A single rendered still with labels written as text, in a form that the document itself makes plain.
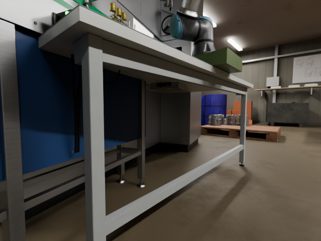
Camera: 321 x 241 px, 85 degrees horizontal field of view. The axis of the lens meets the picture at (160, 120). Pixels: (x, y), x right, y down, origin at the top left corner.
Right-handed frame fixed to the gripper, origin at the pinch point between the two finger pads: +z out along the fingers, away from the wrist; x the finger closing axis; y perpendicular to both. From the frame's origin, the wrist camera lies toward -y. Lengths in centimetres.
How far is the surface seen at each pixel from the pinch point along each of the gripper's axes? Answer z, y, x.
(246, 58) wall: -134, -72, -671
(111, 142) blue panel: 83, 17, 39
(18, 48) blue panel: 48, 17, 79
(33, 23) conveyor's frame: 40, 15, 76
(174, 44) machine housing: -10, 28, -90
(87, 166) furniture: 81, -5, 75
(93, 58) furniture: 53, -7, 75
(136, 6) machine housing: -27, 45, -35
